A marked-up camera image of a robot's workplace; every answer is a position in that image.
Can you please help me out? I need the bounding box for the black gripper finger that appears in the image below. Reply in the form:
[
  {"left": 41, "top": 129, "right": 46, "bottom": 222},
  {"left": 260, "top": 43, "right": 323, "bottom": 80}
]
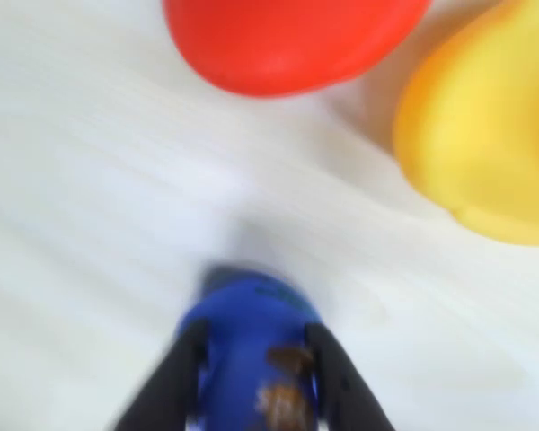
[
  {"left": 305, "top": 321, "right": 397, "bottom": 431},
  {"left": 105, "top": 317, "right": 211, "bottom": 431}
]

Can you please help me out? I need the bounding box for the blue rubber duck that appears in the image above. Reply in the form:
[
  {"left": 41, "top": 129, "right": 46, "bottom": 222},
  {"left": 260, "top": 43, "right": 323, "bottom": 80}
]
[{"left": 175, "top": 265, "right": 324, "bottom": 431}]

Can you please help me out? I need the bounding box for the yellow rubber duck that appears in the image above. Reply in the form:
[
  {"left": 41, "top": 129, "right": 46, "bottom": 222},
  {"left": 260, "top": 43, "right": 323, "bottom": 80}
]
[{"left": 391, "top": 0, "right": 539, "bottom": 249}]

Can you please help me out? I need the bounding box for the red rubber duck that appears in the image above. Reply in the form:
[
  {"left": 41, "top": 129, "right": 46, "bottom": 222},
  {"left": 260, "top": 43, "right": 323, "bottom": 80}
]
[{"left": 162, "top": 0, "right": 434, "bottom": 99}]

